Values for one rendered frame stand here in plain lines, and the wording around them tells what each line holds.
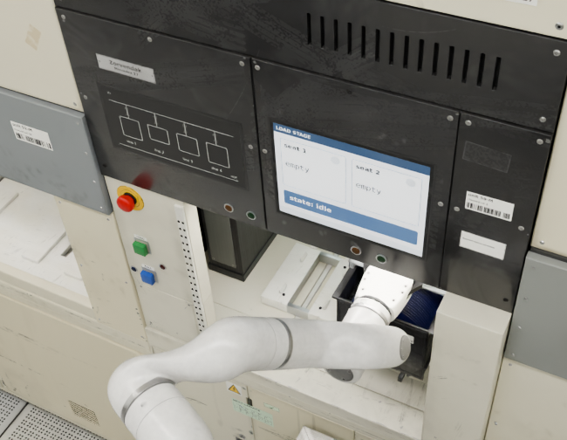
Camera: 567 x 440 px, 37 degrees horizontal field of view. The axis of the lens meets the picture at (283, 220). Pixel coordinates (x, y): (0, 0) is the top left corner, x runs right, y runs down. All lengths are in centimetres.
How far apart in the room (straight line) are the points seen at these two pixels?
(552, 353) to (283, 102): 64
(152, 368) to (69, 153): 61
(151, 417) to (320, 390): 76
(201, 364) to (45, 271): 116
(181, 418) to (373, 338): 40
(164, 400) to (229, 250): 88
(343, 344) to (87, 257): 81
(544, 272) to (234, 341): 51
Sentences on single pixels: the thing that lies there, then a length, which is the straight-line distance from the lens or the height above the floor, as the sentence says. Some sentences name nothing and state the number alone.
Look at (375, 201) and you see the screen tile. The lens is 144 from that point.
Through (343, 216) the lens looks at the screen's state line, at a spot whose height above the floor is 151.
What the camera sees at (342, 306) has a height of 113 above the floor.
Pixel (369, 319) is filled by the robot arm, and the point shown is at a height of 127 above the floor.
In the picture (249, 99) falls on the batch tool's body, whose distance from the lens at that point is 143.
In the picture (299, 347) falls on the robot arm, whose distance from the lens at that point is 144.
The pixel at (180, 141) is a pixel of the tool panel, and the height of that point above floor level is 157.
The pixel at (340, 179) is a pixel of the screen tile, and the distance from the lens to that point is 144.
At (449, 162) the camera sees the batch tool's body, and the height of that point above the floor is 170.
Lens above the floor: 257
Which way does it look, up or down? 45 degrees down
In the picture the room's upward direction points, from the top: 4 degrees counter-clockwise
